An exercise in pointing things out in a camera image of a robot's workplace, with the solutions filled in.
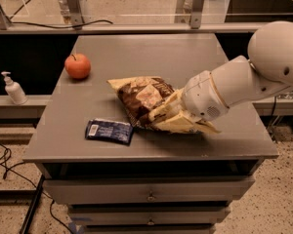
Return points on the grey drawer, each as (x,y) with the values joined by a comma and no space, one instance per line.
(151,190)
(149,216)

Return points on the right metal bracket post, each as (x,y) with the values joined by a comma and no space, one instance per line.
(190,12)

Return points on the red apple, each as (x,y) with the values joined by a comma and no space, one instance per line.
(77,66)

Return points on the metal bracket post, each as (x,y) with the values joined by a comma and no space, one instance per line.
(71,11)
(190,12)

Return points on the white pump bottle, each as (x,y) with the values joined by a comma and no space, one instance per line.
(13,89)

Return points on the lower grey drawer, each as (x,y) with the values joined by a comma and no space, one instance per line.
(149,216)

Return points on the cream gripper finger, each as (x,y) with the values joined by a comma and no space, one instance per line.
(182,123)
(169,108)

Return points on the grey drawer cabinet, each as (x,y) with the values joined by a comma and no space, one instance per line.
(159,139)

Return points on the brown chip bag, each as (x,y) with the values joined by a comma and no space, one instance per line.
(142,94)

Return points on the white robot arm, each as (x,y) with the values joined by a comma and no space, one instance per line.
(267,71)

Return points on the left metal bracket post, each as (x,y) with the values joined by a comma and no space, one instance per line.
(71,11)

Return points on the blue rxbar wrapper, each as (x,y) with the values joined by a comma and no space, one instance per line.
(112,131)

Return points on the upper grey drawer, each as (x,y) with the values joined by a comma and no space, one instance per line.
(151,190)

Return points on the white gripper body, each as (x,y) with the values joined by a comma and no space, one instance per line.
(200,94)

